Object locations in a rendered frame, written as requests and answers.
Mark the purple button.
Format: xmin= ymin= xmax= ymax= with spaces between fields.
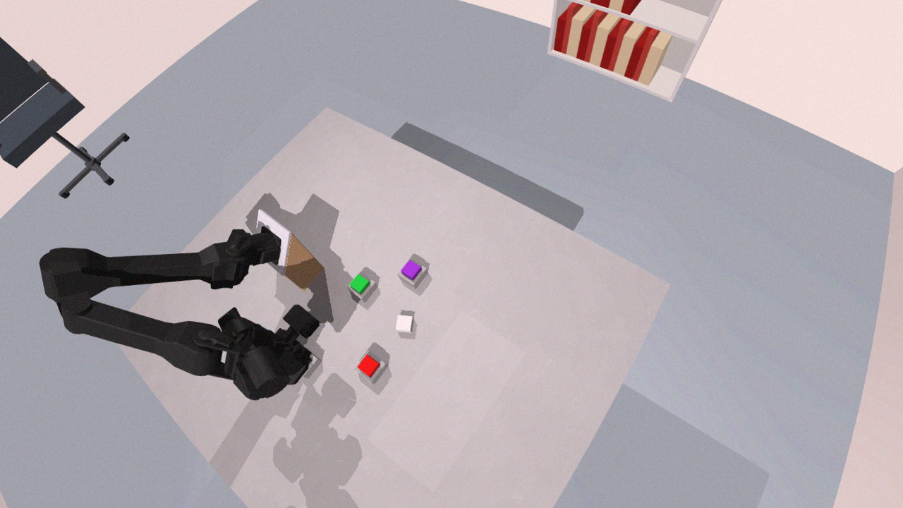
xmin=397 ymin=258 xmax=428 ymax=289

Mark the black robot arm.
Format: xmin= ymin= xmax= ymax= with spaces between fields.
xmin=40 ymin=226 xmax=312 ymax=399

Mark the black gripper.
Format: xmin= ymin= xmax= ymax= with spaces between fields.
xmin=233 ymin=304 xmax=320 ymax=395

